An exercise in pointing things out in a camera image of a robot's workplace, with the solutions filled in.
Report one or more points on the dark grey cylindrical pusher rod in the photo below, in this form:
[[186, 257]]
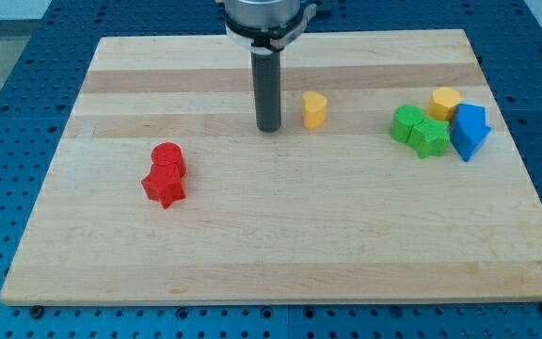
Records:
[[266, 87]]

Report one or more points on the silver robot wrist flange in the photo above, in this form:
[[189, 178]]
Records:
[[267, 25]]

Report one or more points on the yellow heart block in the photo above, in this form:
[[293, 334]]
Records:
[[314, 109]]

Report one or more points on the red cylinder block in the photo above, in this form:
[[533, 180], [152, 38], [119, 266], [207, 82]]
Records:
[[169, 154]]

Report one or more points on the green cylinder block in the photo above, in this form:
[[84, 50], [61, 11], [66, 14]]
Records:
[[405, 117]]

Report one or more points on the red star block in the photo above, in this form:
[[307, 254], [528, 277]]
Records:
[[164, 184]]

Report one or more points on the wooden board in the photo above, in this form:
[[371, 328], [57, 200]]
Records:
[[338, 214]]

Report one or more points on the green star block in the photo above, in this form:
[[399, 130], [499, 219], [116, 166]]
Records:
[[429, 138]]

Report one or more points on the yellow hexagon block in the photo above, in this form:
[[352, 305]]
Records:
[[443, 103]]

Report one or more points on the blue arrow block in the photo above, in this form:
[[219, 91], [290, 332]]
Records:
[[469, 130]]

